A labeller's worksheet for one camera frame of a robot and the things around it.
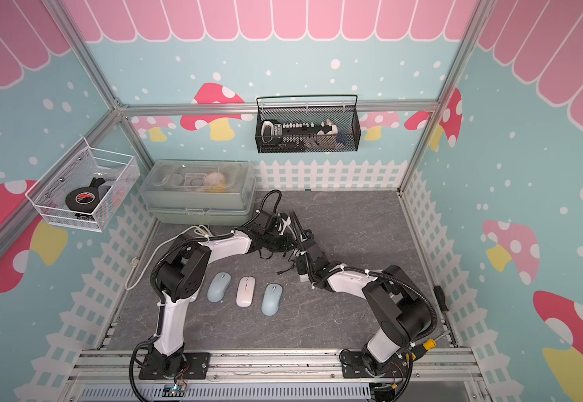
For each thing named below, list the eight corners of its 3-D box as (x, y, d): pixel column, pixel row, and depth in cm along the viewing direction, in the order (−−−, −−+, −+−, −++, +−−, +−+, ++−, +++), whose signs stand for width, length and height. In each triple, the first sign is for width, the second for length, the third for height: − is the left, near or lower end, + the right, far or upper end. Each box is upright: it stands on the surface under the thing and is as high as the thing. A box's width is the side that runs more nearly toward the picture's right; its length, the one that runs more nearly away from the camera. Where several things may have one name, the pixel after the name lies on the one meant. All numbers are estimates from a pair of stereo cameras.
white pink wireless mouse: (236, 306, 88) (235, 304, 86) (240, 278, 94) (239, 275, 92) (253, 306, 88) (251, 304, 86) (256, 278, 94) (255, 275, 92)
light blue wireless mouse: (207, 302, 88) (205, 300, 86) (213, 274, 95) (212, 271, 93) (227, 302, 88) (225, 300, 86) (232, 274, 95) (230, 271, 93)
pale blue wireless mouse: (260, 314, 86) (259, 311, 83) (267, 285, 92) (266, 281, 90) (276, 317, 85) (276, 314, 83) (283, 287, 92) (282, 284, 89)
